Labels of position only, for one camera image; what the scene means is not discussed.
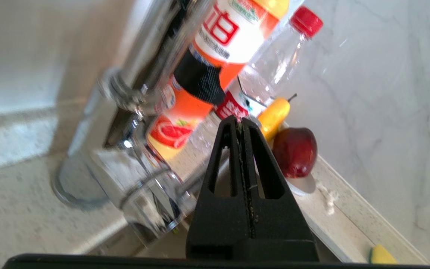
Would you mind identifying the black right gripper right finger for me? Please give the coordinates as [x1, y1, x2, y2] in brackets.
[237, 118, 319, 261]

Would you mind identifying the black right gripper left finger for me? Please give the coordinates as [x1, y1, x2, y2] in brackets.
[186, 115, 255, 260]

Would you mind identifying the white plate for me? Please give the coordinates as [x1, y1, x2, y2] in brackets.
[284, 173, 317, 197]

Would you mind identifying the red apple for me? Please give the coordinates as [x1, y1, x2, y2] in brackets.
[272, 127, 318, 179]

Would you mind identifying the yellow sponge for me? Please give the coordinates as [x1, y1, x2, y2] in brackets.
[368, 244, 398, 265]

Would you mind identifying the yellow pear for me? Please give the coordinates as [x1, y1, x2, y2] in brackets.
[257, 93, 297, 142]

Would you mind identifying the chrome faucet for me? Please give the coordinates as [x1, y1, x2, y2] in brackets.
[51, 0, 215, 243]

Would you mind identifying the clear bottle red cap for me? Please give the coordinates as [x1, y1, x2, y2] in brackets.
[189, 6, 324, 157]

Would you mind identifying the orange juice bottle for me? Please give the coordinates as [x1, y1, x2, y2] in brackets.
[146, 0, 290, 161]

